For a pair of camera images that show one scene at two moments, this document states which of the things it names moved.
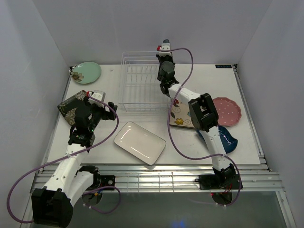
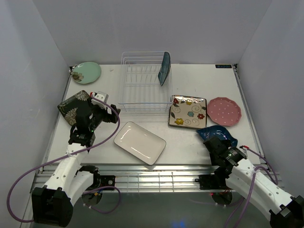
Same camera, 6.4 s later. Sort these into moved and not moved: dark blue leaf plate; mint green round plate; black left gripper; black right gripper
Moved: black right gripper
Not moved: black left gripper; dark blue leaf plate; mint green round plate
